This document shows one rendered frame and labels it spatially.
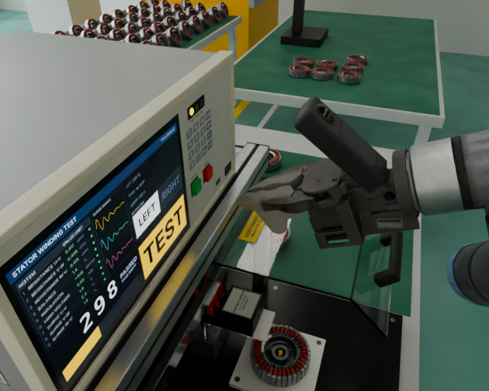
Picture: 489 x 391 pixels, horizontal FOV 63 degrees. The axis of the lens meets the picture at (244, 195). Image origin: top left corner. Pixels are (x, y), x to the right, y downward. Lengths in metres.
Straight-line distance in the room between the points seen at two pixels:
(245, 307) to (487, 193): 0.44
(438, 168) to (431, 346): 1.56
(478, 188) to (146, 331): 0.36
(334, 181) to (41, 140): 0.29
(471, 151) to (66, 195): 0.35
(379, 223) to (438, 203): 0.07
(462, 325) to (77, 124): 1.87
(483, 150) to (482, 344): 1.66
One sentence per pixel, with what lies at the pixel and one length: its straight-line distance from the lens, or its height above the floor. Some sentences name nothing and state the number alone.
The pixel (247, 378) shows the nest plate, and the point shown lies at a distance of 0.81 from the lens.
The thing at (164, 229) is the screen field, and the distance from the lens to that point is 0.49.
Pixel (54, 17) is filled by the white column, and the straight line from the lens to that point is 4.46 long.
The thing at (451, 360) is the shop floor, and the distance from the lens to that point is 1.94.
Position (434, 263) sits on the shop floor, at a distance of 2.29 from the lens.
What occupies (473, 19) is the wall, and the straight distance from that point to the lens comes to 5.68.
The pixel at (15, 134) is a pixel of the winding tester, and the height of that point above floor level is 1.32.
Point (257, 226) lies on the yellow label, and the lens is 0.66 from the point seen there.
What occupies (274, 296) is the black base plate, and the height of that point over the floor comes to 0.77.
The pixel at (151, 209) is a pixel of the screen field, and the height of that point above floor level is 1.22.
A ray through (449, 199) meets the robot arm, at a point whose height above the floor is 1.26.
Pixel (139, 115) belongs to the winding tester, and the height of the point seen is 1.32.
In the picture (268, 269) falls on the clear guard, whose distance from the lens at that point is 0.59.
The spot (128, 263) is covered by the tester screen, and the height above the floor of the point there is 1.19.
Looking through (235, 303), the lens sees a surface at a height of 0.92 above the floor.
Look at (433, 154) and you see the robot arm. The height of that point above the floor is 1.29.
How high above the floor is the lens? 1.49
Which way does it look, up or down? 36 degrees down
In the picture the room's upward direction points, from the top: straight up
